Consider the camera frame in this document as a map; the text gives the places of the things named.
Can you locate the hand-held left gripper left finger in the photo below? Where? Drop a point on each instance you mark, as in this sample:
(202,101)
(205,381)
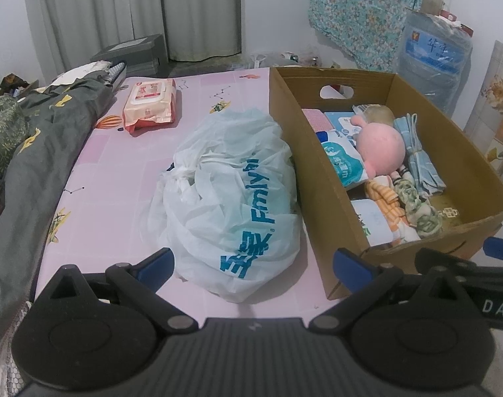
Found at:
(156,266)

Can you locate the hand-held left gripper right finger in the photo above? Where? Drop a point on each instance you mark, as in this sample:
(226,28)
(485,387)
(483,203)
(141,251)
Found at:
(350,266)

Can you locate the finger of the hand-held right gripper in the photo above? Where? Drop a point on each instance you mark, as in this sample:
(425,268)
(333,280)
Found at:
(501,250)

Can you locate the white paper pack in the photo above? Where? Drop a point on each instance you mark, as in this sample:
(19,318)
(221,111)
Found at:
(371,221)

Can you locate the orange striped socks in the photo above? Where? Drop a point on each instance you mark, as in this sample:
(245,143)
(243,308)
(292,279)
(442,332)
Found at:
(384,202)

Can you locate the green white socks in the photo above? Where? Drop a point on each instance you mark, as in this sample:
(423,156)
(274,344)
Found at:
(421,211)

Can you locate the brown cardboard box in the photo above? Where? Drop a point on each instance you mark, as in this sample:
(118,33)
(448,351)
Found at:
(309,173)

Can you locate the white blue pad packet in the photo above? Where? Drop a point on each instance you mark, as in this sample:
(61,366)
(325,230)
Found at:
(342,161)

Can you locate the pink plush toy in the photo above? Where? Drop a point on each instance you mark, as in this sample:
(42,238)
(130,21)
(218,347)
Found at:
(379,144)

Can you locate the blue face mask bundle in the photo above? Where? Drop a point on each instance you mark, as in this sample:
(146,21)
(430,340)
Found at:
(421,153)

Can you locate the white blue mask box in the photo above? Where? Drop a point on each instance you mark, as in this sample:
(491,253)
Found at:
(342,124)

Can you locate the pink foam pad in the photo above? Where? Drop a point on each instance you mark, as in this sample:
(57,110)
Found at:
(317,120)

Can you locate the pink patterned mat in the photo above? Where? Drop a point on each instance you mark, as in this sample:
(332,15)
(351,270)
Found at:
(123,182)

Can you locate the white plastic bag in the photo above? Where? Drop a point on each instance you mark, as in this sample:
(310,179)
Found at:
(226,182)

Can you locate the floral patterned sheet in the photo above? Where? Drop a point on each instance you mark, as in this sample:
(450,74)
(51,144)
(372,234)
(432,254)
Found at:
(497,99)

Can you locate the white mesh fabric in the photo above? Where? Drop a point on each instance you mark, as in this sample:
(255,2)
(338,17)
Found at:
(7,339)

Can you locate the grey printed quilt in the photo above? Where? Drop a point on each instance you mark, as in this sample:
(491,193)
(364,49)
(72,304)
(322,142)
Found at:
(49,140)

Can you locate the red wet wipes pack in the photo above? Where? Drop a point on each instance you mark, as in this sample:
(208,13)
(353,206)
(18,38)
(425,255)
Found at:
(150,99)

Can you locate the blue water jug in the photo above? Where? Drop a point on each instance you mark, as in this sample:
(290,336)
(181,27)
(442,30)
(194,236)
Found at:
(433,62)

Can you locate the green floral pillow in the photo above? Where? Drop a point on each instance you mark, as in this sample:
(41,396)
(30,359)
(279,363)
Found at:
(3,132)

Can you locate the white crumpled cloth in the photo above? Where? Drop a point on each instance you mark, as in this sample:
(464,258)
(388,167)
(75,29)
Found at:
(80,72)

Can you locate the grey storage crate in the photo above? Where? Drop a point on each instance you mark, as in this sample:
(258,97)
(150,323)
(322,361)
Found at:
(131,49)

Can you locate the teal floral cloth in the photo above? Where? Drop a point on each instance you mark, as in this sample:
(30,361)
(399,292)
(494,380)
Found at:
(367,8)

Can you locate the grey curtain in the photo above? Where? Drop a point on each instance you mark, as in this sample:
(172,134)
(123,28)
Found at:
(111,8)

